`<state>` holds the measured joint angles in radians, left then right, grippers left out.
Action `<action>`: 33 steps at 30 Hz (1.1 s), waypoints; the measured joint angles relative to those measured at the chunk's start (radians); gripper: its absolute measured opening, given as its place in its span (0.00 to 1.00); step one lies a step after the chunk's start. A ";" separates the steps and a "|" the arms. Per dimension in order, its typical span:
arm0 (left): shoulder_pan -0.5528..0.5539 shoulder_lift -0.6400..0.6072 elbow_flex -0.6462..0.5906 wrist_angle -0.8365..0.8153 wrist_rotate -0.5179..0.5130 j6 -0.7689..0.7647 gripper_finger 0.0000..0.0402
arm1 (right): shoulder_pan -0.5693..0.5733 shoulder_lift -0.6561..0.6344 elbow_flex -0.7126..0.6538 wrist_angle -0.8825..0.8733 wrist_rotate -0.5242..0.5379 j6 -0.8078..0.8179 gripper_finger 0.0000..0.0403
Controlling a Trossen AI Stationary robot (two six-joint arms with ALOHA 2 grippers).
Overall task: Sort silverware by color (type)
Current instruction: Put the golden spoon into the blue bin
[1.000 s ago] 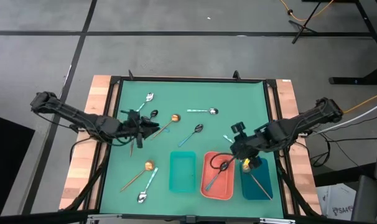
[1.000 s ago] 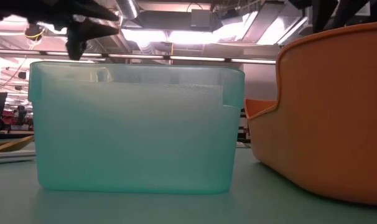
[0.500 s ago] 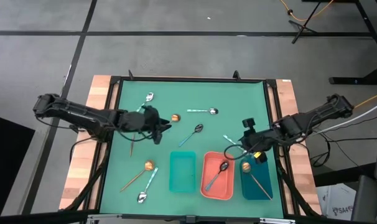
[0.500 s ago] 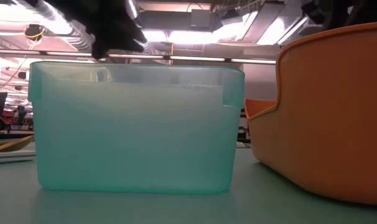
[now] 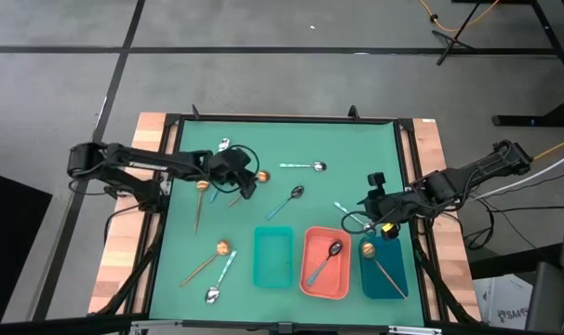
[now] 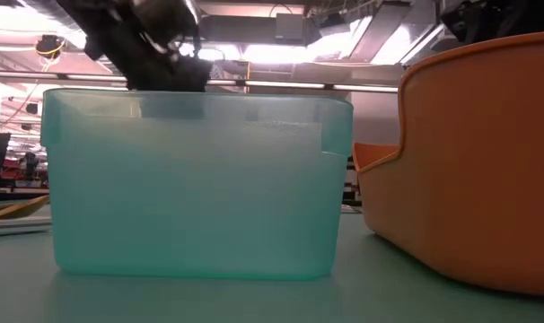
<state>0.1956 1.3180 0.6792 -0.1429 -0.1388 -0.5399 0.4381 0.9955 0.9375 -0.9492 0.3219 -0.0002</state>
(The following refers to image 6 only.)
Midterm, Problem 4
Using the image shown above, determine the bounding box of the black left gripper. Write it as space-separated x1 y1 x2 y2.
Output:
56 0 213 93

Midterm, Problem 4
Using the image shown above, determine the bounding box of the teal translucent plastic bin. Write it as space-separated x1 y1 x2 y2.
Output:
39 87 355 282

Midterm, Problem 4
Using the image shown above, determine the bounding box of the grey ceiling box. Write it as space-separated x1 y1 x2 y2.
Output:
275 12 305 41

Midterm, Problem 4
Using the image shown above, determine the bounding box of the black shelf unit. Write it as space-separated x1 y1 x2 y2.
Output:
342 154 364 208

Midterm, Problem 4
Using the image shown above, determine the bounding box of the orange plastic bin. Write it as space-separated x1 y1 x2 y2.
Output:
351 30 544 298

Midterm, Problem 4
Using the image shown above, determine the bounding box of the yellow cable reel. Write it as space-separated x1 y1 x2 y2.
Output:
34 34 66 59

